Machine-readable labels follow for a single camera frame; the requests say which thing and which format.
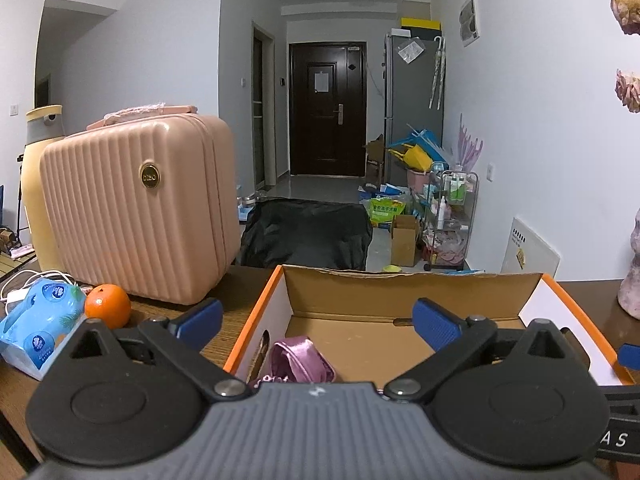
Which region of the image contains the white board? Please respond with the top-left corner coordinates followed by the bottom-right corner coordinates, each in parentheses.
top-left (501, 216), bottom-right (561, 281)

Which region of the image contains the orange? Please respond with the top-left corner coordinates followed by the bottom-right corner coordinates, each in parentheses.
top-left (84, 284), bottom-right (132, 330)

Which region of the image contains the grey refrigerator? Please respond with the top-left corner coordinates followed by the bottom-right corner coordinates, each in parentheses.
top-left (384, 30), bottom-right (445, 186)

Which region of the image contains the white cable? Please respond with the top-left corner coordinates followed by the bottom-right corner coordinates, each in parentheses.
top-left (0, 269), bottom-right (76, 306)

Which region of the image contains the purple satin cloth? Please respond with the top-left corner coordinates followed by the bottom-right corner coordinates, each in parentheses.
top-left (255, 337), bottom-right (337, 387)

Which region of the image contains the pink textured vase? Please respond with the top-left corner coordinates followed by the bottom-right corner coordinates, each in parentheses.
top-left (619, 207), bottom-right (640, 321)

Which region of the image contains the pink ribbed suitcase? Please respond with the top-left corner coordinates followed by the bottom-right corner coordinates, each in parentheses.
top-left (39, 102), bottom-right (242, 306)

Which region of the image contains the white wall panel box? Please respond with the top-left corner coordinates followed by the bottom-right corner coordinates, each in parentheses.
top-left (459, 0), bottom-right (480, 47)

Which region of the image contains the dark brown door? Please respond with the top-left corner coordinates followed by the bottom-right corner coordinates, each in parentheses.
top-left (289, 42), bottom-right (367, 178)

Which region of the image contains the clear plastic bag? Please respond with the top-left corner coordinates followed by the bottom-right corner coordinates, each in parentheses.
top-left (397, 37), bottom-right (426, 65)

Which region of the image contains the purple hanger rack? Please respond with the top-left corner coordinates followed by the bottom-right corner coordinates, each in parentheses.
top-left (454, 114), bottom-right (483, 171)

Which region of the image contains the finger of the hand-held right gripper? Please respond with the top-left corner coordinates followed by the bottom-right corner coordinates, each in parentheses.
top-left (617, 342), bottom-right (640, 371)

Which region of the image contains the yellow and grey container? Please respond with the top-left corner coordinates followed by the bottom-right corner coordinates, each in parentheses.
top-left (22, 105), bottom-right (67, 273)

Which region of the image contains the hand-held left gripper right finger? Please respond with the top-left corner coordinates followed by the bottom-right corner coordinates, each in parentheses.
top-left (382, 297), bottom-right (582, 404)

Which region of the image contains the open brown cardboard box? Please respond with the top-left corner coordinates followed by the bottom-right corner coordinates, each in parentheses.
top-left (364, 135), bottom-right (386, 171)

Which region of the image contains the blue plastic rack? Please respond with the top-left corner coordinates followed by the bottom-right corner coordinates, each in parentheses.
top-left (390, 129), bottom-right (443, 161)

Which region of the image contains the yellow and black box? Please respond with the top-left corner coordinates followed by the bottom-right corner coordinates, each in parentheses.
top-left (401, 17), bottom-right (443, 39)

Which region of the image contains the pink bucket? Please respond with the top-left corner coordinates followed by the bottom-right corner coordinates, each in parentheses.
top-left (407, 167), bottom-right (433, 196)

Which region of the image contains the green printed bag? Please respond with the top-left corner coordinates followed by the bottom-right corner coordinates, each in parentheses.
top-left (370, 197), bottom-right (405, 228)

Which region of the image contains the small brown cardboard box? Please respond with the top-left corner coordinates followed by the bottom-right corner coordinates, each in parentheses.
top-left (390, 214), bottom-right (422, 267)

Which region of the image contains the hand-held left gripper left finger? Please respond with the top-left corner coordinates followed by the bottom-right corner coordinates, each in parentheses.
top-left (60, 298), bottom-right (253, 404)

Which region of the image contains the metal rolling cart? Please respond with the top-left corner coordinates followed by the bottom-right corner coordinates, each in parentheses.
top-left (422, 170), bottom-right (480, 273)

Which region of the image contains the dried rose bouquet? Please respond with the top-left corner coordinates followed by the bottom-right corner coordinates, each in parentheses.
top-left (610, 0), bottom-right (640, 113)

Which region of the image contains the black tripod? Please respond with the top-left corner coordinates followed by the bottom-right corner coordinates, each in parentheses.
top-left (15, 152), bottom-right (32, 246)

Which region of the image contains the blue tissue pack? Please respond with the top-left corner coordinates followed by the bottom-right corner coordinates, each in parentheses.
top-left (0, 280), bottom-right (87, 380)

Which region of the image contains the orange-edged cardboard box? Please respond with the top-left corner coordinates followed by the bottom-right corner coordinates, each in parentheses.
top-left (222, 264), bottom-right (636, 387)

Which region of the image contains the white folded umbrella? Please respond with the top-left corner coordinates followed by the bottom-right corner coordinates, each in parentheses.
top-left (429, 36), bottom-right (446, 110)

